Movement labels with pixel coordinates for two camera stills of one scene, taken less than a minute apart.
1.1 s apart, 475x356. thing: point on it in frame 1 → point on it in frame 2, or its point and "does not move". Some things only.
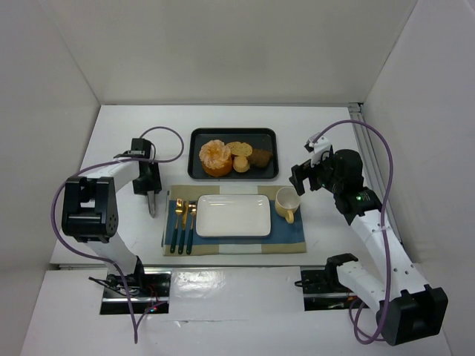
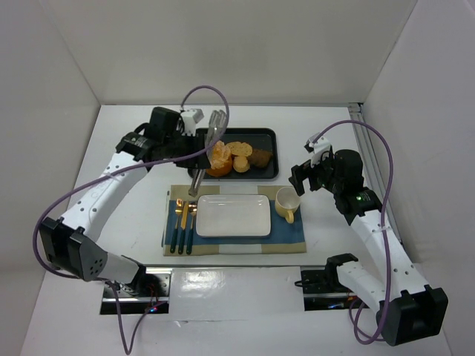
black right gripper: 306,171 does not move
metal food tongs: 151,195 → 216,120
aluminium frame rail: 358,114 does not move
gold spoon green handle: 192,208 does not move
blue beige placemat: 285,237 does not move
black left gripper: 149,186 → 191,151
